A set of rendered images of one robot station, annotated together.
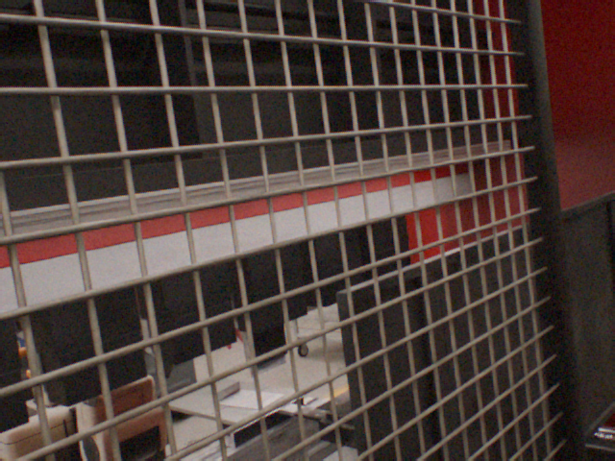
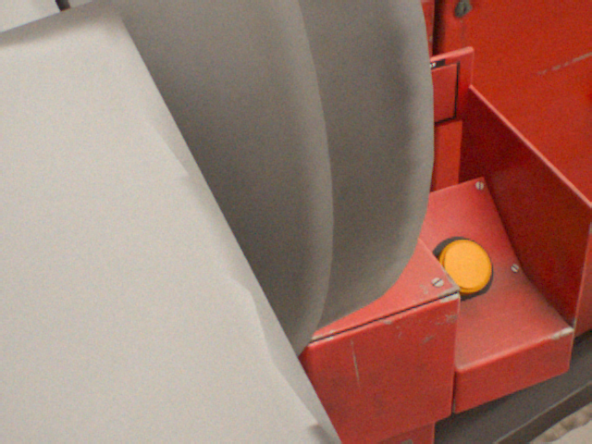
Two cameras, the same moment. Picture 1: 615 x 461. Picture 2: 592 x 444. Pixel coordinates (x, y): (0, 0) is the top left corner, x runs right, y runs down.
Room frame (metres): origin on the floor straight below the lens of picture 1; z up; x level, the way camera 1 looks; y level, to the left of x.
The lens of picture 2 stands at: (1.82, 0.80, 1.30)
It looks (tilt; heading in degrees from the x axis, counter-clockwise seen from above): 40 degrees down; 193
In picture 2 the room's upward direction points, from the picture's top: 2 degrees counter-clockwise
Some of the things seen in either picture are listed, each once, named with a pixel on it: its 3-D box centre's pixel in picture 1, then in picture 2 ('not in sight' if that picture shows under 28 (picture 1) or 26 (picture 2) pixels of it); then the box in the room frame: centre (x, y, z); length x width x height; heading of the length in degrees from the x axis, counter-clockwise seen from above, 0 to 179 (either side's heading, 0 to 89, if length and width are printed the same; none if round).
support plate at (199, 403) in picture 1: (229, 399); not in sight; (1.42, 0.23, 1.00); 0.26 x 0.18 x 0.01; 47
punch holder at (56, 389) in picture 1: (87, 339); not in sight; (1.04, 0.38, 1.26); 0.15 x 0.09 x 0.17; 137
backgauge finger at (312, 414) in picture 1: (331, 413); not in sight; (1.21, 0.01, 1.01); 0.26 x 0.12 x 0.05; 47
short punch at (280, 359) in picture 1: (265, 348); not in sight; (1.31, 0.12, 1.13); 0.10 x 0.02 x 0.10; 137
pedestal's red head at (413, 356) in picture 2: not in sight; (394, 251); (1.21, 0.73, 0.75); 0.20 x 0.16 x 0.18; 125
